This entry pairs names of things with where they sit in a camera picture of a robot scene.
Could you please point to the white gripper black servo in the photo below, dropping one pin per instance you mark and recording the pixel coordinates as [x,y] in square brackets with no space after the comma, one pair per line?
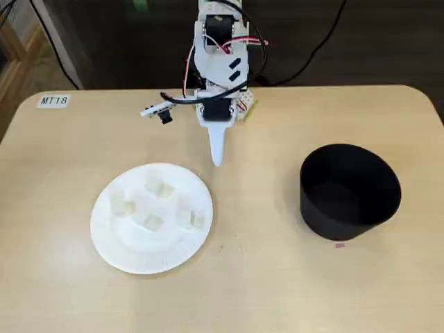
[216,112]

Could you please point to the white block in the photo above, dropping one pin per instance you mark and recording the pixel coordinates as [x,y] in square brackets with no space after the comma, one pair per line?
[152,222]
[185,211]
[154,182]
[118,203]

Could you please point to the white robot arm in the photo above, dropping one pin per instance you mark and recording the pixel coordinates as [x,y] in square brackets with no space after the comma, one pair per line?
[215,66]

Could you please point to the white paper plate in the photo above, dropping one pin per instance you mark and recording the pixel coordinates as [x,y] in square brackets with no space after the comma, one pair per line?
[145,249]

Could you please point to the black pot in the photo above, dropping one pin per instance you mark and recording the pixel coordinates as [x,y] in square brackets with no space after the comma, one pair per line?
[347,208]

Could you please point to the green tape strip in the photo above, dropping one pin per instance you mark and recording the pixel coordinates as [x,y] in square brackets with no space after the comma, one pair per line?
[253,110]

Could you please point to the small pink tape mark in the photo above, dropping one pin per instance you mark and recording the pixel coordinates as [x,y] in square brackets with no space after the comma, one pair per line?
[340,246]

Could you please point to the white MT18 label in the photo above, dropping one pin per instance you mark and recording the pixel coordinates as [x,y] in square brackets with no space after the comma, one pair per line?
[53,101]

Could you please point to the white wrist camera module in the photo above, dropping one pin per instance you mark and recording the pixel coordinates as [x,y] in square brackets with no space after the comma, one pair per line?
[156,110]

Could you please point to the grey metal post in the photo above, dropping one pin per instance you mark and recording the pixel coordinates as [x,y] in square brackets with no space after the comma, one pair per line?
[60,45]

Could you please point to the wooden furniture frame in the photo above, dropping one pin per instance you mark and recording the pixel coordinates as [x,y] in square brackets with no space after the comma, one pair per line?
[14,69]

